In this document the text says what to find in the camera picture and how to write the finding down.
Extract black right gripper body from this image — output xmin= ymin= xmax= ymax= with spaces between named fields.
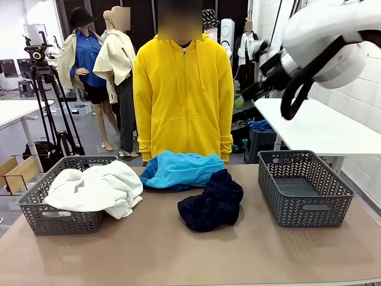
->
xmin=259 ymin=52 xmax=294 ymax=90

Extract cyan polo shirt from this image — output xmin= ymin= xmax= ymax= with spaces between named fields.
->
xmin=139 ymin=150 xmax=226 ymax=191

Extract white garment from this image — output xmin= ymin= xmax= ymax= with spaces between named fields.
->
xmin=43 ymin=160 xmax=144 ymax=220

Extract person's right forearm yellow sleeve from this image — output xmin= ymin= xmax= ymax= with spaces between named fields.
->
xmin=136 ymin=110 xmax=153 ymax=163

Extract person's left forearm yellow sleeve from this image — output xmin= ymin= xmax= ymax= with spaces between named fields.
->
xmin=219 ymin=110 xmax=235 ymax=163

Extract blue cloth pile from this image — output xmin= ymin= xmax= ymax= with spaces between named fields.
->
xmin=248 ymin=119 xmax=274 ymax=132

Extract mannequin with black white jacket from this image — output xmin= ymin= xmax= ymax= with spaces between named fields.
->
xmin=235 ymin=20 xmax=263 ymax=93

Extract dark grey plastic stool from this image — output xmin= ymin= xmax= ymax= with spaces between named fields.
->
xmin=243 ymin=128 xmax=282 ymax=164

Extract green cloth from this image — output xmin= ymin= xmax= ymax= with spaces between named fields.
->
xmin=230 ymin=139 xmax=248 ymax=154

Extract white cylindrical air purifier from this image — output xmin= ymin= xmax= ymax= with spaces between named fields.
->
xmin=220 ymin=18 xmax=236 ymax=60

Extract black leaning tripod poles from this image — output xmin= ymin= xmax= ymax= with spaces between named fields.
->
xmin=264 ymin=0 xmax=307 ymax=99

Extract person torso in yellow hoodie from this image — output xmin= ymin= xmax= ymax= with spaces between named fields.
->
xmin=133 ymin=33 xmax=235 ymax=163

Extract white table with white legs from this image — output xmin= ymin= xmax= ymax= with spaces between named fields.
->
xmin=251 ymin=97 xmax=381 ymax=176

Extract patterned black bucket hat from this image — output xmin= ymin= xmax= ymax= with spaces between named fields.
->
xmin=202 ymin=8 xmax=220 ymax=28

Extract navy blue garment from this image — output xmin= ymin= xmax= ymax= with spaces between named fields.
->
xmin=177 ymin=169 xmax=244 ymax=232

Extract medium blue garment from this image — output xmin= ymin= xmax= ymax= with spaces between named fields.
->
xmin=139 ymin=176 xmax=194 ymax=192

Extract grey woven plastic basket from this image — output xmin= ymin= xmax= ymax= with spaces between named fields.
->
xmin=257 ymin=150 xmax=357 ymax=229
xmin=17 ymin=154 xmax=120 ymax=236

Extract mannequin with cream jacket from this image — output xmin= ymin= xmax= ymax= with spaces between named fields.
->
xmin=93 ymin=6 xmax=140 ymax=158

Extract mannequin with blue shirt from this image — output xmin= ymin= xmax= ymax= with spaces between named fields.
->
xmin=57 ymin=25 xmax=120 ymax=151

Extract black bag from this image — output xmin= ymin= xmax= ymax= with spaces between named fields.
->
xmin=23 ymin=141 xmax=65 ymax=172

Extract grey step stool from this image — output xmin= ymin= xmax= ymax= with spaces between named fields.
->
xmin=17 ymin=79 xmax=36 ymax=98

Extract white table with round leg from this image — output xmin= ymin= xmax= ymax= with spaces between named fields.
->
xmin=0 ymin=100 xmax=56 ymax=173

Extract wooden board box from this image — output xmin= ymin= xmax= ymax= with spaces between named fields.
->
xmin=0 ymin=156 xmax=39 ymax=194

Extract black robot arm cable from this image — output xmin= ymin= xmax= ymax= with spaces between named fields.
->
xmin=280 ymin=34 xmax=349 ymax=121

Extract black camera tripod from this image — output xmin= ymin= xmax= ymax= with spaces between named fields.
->
xmin=29 ymin=65 xmax=86 ymax=173

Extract black video camera head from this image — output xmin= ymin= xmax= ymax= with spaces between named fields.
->
xmin=23 ymin=31 xmax=54 ymax=68

